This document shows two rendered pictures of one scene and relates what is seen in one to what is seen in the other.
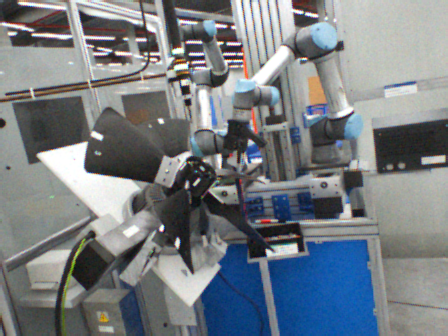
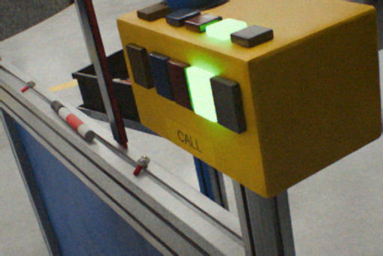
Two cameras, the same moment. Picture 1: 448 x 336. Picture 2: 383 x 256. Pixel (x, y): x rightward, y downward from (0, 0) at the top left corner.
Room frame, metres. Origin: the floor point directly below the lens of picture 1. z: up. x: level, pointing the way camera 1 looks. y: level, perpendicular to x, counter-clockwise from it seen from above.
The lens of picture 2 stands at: (2.12, 0.42, 1.18)
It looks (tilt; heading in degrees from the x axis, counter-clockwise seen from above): 26 degrees down; 220
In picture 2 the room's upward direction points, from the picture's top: 12 degrees counter-clockwise
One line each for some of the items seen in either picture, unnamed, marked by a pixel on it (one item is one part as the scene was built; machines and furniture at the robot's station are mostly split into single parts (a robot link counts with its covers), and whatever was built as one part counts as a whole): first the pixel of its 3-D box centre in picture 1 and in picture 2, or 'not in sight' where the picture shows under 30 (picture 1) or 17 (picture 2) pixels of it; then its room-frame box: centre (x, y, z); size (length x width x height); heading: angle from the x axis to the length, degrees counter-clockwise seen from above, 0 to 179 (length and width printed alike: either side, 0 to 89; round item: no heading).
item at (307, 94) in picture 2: not in sight; (242, 81); (1.79, 0.21, 1.02); 0.16 x 0.10 x 0.11; 68
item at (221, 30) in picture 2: not in sight; (226, 28); (1.83, 0.23, 1.08); 0.02 x 0.02 x 0.01; 68
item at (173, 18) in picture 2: not in sight; (183, 17); (1.82, 0.18, 1.08); 0.02 x 0.02 x 0.01; 68
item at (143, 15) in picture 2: not in sight; (153, 12); (1.81, 0.15, 1.08); 0.02 x 0.02 x 0.01; 68
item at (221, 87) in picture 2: not in sight; (227, 104); (1.86, 0.24, 1.04); 0.02 x 0.01 x 0.03; 68
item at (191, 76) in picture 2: not in sight; (203, 93); (1.85, 0.22, 1.04); 0.02 x 0.01 x 0.03; 68
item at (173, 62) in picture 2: not in sight; (182, 84); (1.85, 0.20, 1.04); 0.02 x 0.01 x 0.03; 68
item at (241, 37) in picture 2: not in sight; (251, 35); (1.84, 0.25, 1.08); 0.02 x 0.02 x 0.01; 68
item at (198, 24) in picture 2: not in sight; (203, 22); (1.82, 0.21, 1.08); 0.02 x 0.02 x 0.01; 68
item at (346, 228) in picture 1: (269, 232); (88, 151); (1.64, -0.16, 0.82); 0.90 x 0.04 x 0.08; 68
